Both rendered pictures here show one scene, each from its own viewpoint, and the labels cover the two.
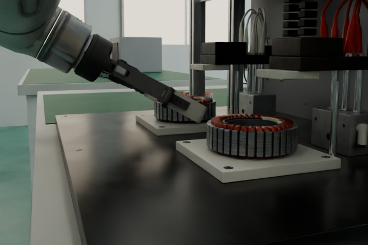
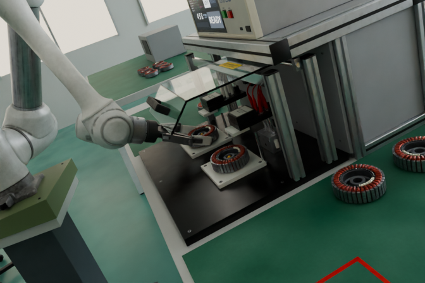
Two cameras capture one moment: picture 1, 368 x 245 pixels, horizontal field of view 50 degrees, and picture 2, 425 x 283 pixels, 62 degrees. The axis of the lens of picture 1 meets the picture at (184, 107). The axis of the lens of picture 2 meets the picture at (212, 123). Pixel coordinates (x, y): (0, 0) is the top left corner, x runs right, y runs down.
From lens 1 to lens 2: 0.59 m
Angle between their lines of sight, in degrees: 14
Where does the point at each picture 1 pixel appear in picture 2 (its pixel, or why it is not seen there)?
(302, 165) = (249, 170)
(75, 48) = (141, 134)
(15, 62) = not seen: hidden behind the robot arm
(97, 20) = (119, 11)
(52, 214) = (163, 218)
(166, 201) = (200, 204)
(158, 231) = (198, 219)
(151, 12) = not seen: outside the picture
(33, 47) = not seen: hidden behind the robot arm
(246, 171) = (227, 181)
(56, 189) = (159, 205)
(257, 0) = not seen: hidden behind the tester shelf
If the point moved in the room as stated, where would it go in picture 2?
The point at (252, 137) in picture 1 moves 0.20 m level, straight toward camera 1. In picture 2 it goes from (227, 165) to (218, 211)
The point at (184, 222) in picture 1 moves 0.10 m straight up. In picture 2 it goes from (206, 213) to (193, 180)
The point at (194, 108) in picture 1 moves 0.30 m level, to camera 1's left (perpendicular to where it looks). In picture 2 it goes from (205, 139) to (122, 165)
